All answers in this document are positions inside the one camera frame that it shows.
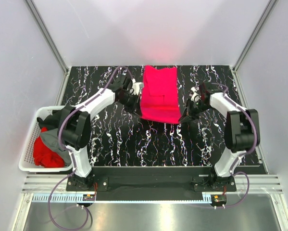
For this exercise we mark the black t shirt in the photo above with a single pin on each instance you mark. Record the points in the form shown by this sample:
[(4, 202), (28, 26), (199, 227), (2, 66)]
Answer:
[(51, 121)]

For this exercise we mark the left aluminium frame post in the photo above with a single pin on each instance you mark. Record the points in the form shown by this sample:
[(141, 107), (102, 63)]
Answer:
[(46, 35)]

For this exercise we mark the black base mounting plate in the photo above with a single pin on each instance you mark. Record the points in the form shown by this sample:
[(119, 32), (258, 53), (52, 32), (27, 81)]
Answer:
[(192, 171)]

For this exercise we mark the left small connector board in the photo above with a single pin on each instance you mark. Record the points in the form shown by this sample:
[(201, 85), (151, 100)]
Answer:
[(89, 197)]

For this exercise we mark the right aluminium frame post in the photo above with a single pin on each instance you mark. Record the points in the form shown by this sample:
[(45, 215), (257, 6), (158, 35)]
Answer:
[(259, 26)]

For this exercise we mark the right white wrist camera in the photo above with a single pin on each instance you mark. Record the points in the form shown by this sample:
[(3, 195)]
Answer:
[(194, 94)]

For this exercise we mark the grey t shirt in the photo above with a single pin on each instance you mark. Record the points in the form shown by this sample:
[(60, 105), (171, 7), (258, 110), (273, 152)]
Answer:
[(50, 139)]

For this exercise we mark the pink t shirt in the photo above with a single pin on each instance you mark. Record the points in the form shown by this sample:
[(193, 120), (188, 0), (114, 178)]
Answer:
[(159, 99)]

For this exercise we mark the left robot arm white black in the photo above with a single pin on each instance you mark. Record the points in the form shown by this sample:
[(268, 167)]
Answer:
[(74, 130)]

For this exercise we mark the white slotted cable duct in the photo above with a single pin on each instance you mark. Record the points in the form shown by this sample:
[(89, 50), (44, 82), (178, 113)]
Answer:
[(197, 198)]

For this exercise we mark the small connector board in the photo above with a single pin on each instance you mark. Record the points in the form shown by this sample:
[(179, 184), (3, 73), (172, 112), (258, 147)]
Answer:
[(89, 197), (220, 198)]

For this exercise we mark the aluminium frame post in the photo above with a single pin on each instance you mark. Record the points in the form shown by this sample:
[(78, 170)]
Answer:
[(46, 35), (259, 26)]

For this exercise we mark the red t shirt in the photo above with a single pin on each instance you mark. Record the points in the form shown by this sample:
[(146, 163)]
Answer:
[(44, 157)]

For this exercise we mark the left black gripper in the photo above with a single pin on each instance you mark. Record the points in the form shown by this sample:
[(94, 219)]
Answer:
[(133, 108)]

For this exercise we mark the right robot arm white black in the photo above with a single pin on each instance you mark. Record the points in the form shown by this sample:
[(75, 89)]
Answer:
[(241, 135)]

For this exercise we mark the right small connector board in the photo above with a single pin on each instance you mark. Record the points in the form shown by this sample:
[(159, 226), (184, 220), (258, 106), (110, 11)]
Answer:
[(220, 198)]

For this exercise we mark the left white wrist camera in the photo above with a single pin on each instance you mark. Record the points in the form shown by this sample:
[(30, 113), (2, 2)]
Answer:
[(136, 88)]

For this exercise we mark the aluminium rail profile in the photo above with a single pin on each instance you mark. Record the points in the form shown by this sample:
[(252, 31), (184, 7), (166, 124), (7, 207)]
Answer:
[(255, 183)]

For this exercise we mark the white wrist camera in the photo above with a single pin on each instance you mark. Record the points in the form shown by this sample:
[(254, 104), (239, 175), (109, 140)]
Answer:
[(194, 94), (136, 88)]

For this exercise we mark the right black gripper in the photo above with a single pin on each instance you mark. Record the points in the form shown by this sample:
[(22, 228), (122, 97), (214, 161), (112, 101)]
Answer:
[(185, 116)]

